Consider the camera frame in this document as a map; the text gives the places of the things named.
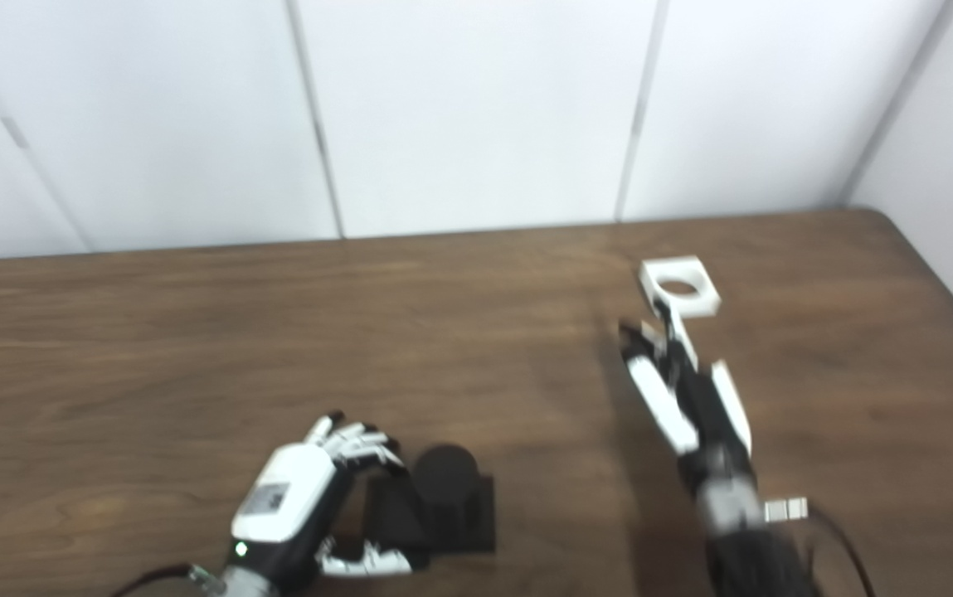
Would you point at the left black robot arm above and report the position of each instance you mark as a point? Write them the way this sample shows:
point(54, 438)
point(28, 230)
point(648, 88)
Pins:
point(240, 582)

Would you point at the white square piece with hole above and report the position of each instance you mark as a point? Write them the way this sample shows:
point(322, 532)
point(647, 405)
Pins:
point(704, 300)

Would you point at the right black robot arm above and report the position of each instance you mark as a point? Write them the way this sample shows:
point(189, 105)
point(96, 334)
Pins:
point(754, 555)

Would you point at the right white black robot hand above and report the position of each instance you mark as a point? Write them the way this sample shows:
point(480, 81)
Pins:
point(704, 406)

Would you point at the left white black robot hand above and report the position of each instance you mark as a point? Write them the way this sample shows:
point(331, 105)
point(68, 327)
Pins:
point(285, 489)

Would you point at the black peg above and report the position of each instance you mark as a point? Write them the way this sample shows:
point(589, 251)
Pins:
point(447, 497)

